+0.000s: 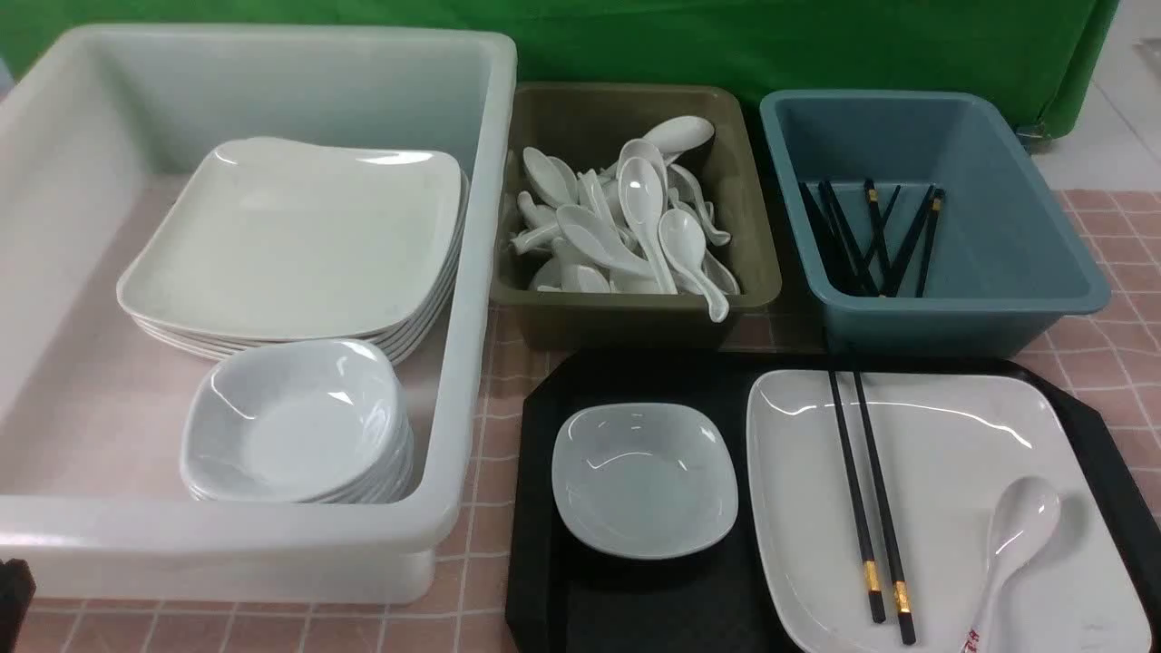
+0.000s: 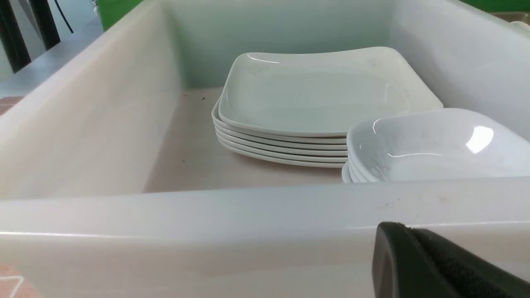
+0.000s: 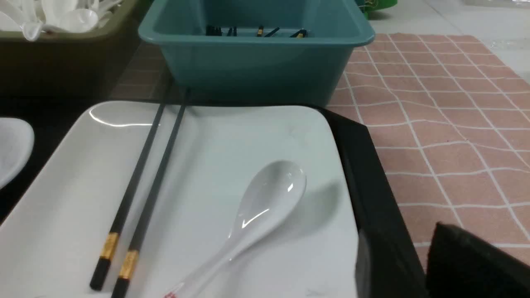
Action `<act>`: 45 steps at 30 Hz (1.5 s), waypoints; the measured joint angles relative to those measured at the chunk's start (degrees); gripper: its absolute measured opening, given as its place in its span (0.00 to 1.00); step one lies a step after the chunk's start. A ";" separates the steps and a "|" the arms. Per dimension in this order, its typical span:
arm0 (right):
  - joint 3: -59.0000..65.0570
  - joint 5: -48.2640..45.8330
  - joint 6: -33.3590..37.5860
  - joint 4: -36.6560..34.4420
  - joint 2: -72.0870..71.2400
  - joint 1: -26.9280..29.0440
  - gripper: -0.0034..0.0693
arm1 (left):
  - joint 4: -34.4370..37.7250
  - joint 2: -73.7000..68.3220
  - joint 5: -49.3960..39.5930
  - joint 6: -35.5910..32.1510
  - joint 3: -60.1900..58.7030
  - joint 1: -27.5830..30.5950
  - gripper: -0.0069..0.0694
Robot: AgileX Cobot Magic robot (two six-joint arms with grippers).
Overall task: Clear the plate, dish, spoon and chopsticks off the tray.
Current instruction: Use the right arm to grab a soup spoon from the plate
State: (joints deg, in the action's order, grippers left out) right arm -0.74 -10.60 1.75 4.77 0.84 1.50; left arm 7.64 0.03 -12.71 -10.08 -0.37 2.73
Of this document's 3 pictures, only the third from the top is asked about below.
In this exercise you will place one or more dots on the large white rectangular plate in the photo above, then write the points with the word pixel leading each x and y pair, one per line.
pixel 52 239

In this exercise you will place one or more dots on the black chopstick gold band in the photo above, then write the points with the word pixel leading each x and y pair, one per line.
pixel 111 242
pixel 133 253

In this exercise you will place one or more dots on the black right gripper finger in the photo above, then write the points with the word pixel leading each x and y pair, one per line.
pixel 462 265

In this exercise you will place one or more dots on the black plastic serving tray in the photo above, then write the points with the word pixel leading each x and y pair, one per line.
pixel 386 265

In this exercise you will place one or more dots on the pink checkered tablecloth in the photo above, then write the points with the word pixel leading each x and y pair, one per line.
pixel 450 123

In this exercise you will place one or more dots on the black chopsticks in bin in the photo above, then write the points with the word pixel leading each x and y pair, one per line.
pixel 259 31

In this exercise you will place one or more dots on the white ceramic soup spoon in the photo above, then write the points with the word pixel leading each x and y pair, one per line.
pixel 267 202

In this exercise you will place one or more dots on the olive plastic bin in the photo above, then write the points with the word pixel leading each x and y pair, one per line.
pixel 72 65

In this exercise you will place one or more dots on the teal plastic bin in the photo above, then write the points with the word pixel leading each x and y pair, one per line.
pixel 252 69

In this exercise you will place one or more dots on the small white square bowl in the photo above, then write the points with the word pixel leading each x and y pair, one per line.
pixel 16 145

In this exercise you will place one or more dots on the pile of white spoons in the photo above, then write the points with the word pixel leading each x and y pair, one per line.
pixel 32 18

